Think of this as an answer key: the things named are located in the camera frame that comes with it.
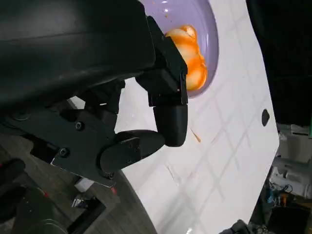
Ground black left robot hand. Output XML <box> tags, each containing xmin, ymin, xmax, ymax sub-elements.
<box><xmin>0</xmin><ymin>0</ymin><xmax>190</xmax><ymax>188</ymax></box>

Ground orange white toy bread roll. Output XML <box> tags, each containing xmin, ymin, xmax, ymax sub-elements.
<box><xmin>164</xmin><ymin>23</ymin><xmax>208</xmax><ymax>92</ymax></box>

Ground small white box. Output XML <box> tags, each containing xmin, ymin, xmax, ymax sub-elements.
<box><xmin>74</xmin><ymin>177</ymin><xmax>95</xmax><ymax>194</ymax></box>

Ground lilac plate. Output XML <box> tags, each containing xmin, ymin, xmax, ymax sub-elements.
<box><xmin>140</xmin><ymin>0</ymin><xmax>220</xmax><ymax>99</ymax></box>

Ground thin orange sliver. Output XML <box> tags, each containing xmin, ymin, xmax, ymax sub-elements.
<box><xmin>190</xmin><ymin>128</ymin><xmax>202</xmax><ymax>143</ymax></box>

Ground dark robot lower body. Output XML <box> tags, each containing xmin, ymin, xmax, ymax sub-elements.
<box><xmin>0</xmin><ymin>158</ymin><xmax>108</xmax><ymax>234</ymax></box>

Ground black workshop object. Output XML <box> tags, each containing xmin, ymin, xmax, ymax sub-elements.
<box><xmin>230</xmin><ymin>219</ymin><xmax>259</xmax><ymax>234</ymax></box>

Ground white workshop machine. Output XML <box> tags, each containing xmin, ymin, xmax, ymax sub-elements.
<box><xmin>269</xmin><ymin>136</ymin><xmax>312</xmax><ymax>197</ymax></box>

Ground black table cable grommet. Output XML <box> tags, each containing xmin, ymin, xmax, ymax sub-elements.
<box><xmin>261</xmin><ymin>109</ymin><xmax>272</xmax><ymax>127</ymax></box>

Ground tangled workshop cables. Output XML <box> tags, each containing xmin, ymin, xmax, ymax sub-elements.
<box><xmin>267</xmin><ymin>182</ymin><xmax>294</xmax><ymax>205</ymax></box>

